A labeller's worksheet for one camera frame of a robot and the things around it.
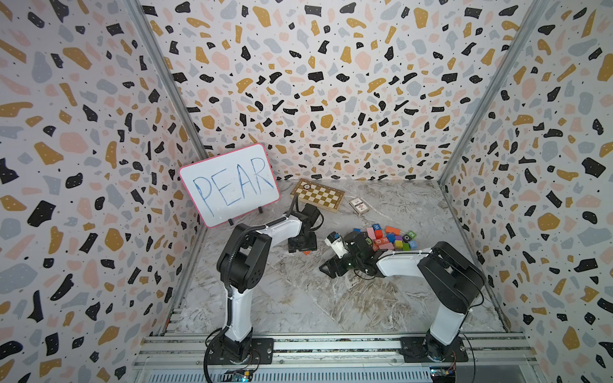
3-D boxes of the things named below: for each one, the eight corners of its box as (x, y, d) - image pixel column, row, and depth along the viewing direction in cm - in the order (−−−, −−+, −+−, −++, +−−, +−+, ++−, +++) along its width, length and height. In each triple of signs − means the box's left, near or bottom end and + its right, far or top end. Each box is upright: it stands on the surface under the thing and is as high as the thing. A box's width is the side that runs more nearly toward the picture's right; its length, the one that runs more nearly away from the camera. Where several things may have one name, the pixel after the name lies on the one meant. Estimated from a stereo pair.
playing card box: (360, 216, 111) (360, 213, 110) (349, 203, 116) (349, 201, 114) (369, 211, 113) (370, 208, 112) (358, 199, 118) (359, 196, 116)
